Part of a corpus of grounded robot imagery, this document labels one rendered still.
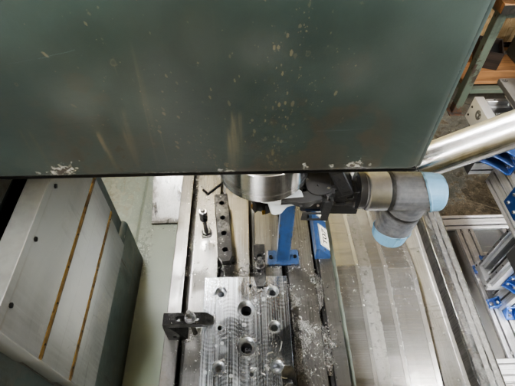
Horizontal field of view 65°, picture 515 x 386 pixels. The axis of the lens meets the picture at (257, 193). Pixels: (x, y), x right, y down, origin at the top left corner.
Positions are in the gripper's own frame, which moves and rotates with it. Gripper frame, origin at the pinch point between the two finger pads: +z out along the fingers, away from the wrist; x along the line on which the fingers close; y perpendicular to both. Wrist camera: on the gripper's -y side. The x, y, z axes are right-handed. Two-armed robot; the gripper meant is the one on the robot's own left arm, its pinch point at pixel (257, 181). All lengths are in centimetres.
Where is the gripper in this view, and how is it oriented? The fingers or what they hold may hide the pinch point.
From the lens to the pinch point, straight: 73.7
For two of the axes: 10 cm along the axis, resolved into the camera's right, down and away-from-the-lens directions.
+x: -0.2, -7.8, 6.3
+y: -0.6, 6.3, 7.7
